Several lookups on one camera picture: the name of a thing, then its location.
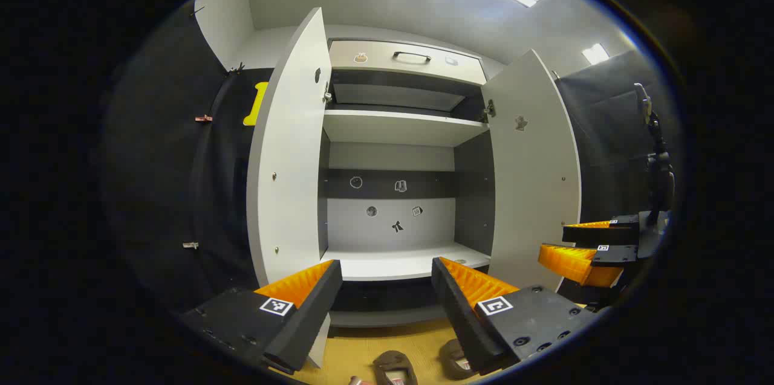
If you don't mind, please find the white cabinet shelf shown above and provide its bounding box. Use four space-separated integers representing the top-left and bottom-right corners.
322 109 489 147

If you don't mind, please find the grey cabinet drawer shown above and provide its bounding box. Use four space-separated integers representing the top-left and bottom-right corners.
328 39 488 86

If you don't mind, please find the brown fuzzy shoe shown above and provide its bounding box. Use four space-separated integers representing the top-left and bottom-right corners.
440 338 478 381
373 351 419 385

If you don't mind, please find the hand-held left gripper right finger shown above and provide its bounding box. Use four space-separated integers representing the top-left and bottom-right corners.
431 256 599 374

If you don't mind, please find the black backdrop cloth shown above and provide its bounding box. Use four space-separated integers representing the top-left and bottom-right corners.
556 50 672 222
103 1 273 313

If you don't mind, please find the grey shoe cabinet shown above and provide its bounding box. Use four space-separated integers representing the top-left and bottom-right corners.
247 7 582 369

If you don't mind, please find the grey cabinet door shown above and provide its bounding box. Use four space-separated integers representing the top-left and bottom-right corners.
247 7 333 369
482 50 582 292

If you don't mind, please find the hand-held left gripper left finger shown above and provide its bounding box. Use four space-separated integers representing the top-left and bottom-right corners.
181 259 343 374

